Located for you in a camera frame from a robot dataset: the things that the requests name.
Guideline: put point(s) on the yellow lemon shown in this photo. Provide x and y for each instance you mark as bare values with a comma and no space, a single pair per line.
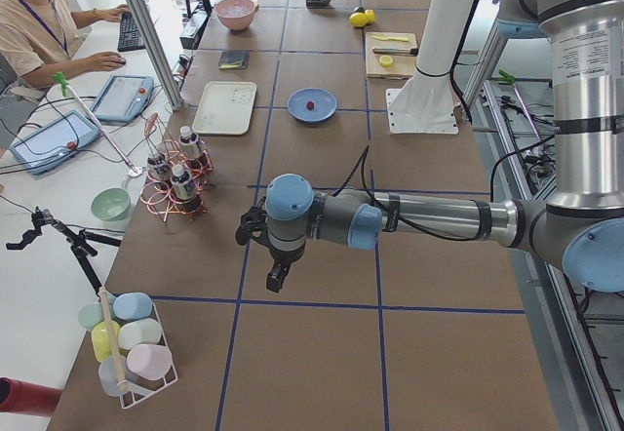
358,19
370,16

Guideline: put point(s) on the black keyboard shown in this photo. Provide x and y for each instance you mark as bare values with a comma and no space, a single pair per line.
129,38

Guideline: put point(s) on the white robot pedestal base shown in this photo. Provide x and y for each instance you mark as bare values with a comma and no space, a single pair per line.
425,103

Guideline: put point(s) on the copper bar spoon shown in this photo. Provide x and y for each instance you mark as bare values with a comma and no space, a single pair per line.
150,128

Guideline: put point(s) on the pink bowl of ice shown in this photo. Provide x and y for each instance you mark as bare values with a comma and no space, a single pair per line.
236,15

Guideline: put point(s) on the yellow plastic knife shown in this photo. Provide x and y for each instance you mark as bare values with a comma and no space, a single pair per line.
391,38

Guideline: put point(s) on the lemon half slice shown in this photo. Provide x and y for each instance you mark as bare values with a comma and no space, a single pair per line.
385,61

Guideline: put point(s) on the green mug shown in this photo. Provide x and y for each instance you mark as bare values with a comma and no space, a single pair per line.
111,204

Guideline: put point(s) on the blue plastic cup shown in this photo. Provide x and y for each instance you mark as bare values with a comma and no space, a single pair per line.
132,306

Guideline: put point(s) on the cream bear tray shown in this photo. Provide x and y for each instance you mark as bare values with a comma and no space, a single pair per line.
225,108

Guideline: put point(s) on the white plastic cup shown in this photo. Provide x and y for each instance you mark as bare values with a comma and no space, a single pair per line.
148,331

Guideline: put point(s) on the yellow plastic cup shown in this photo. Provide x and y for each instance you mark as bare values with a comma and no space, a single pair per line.
100,342

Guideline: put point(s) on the copper wire bottle rack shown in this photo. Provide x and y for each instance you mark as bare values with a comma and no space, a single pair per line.
162,203

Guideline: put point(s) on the wooden cutting board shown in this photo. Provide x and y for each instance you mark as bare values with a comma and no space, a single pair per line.
403,67

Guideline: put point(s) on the blue plate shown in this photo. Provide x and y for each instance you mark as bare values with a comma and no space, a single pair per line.
325,105

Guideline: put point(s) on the dark drink bottle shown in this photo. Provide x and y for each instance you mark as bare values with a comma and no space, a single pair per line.
190,146
159,169
185,189

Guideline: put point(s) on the blue teach pendant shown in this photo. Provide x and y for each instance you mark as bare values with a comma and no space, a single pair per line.
50,146

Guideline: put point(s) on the white cup rack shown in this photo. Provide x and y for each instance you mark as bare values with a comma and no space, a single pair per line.
115,379

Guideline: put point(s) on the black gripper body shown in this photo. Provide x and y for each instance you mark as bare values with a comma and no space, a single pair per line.
281,258

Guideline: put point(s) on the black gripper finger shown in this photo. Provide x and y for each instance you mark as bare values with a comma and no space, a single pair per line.
277,276

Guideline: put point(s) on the pink plastic cup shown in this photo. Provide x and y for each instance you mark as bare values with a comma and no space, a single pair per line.
150,361

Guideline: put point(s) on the seated person beige shirt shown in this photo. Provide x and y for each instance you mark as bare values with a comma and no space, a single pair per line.
40,38

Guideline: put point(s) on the grey yellow folded cloth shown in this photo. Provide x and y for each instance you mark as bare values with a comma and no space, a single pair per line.
233,60

